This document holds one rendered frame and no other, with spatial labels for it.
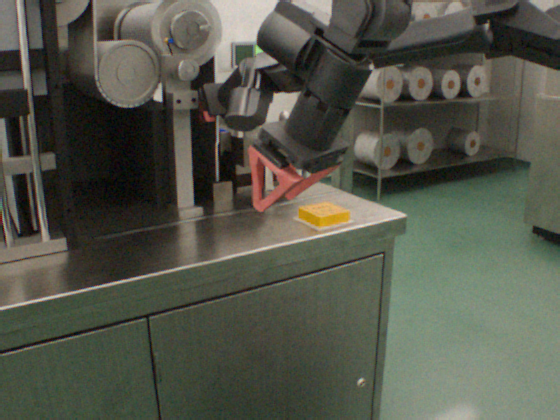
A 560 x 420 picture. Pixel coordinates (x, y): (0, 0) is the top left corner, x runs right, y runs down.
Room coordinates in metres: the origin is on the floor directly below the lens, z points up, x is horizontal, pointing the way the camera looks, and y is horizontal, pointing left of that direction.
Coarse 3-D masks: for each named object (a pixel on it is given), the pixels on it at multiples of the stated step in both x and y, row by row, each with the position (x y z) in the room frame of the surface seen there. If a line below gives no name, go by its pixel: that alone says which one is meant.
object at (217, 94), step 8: (208, 88) 1.06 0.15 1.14; (216, 88) 1.07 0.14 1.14; (224, 88) 1.04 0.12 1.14; (208, 96) 1.05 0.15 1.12; (216, 96) 1.06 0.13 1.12; (224, 96) 1.04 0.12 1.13; (208, 104) 1.04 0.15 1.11; (216, 104) 1.05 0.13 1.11; (224, 104) 1.05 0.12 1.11; (208, 112) 1.04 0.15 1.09; (216, 112) 1.04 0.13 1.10; (224, 112) 1.05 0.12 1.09
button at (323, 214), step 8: (304, 208) 0.99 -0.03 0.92; (312, 208) 0.98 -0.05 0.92; (320, 208) 0.98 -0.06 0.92; (328, 208) 0.98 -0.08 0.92; (336, 208) 0.99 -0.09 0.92; (344, 208) 0.98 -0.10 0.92; (304, 216) 0.98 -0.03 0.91; (312, 216) 0.96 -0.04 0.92; (320, 216) 0.94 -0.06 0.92; (328, 216) 0.95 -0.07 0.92; (336, 216) 0.96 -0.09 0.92; (344, 216) 0.97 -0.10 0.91; (320, 224) 0.94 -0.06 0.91; (328, 224) 0.95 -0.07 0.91
